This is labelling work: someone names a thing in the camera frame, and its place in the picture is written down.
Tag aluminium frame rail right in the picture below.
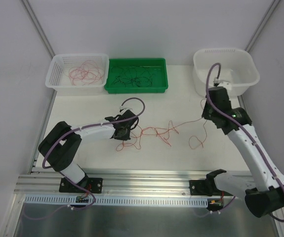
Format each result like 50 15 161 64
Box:
237 95 262 166

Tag single pulled red wire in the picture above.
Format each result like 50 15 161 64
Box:
68 60 107 86

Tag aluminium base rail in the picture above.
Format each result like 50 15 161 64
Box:
14 167 256 198

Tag aluminium frame rail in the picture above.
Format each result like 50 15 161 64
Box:
19 0 55 59
237 95 262 166

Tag green plastic tray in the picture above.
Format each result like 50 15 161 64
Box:
104 58 168 94

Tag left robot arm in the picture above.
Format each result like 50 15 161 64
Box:
38 110 139 192

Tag white plastic tub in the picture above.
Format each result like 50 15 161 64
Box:
193 48 260 97

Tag white perforated basket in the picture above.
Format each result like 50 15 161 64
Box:
45 53 109 96

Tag orange wire pulled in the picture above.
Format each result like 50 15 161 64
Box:
175 98 209 150

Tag orange pink black wires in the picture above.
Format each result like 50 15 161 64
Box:
116 120 182 152

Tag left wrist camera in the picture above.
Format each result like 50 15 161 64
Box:
119 106 132 113

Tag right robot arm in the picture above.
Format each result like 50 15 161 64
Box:
199 86 284 222

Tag black wire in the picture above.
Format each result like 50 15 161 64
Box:
111 63 157 87

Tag white slotted cable duct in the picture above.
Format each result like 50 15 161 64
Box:
25 195 208 208

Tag aluminium frame rail left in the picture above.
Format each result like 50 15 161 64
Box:
19 0 55 59

